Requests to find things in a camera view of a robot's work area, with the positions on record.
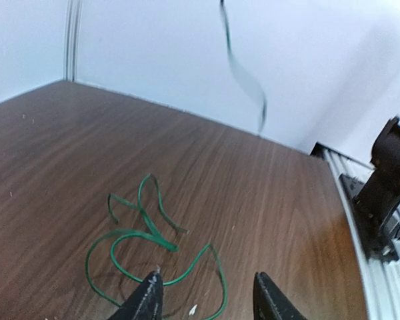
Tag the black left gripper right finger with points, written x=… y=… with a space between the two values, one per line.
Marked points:
x=270 y=303

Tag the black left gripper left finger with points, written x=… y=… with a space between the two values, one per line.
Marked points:
x=145 y=303

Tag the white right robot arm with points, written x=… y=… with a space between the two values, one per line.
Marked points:
x=385 y=154

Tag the aluminium front rail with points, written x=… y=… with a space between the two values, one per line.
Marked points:
x=381 y=280

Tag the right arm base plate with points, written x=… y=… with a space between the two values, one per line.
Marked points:
x=372 y=204

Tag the aluminium corner post left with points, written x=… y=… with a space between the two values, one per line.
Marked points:
x=73 y=19

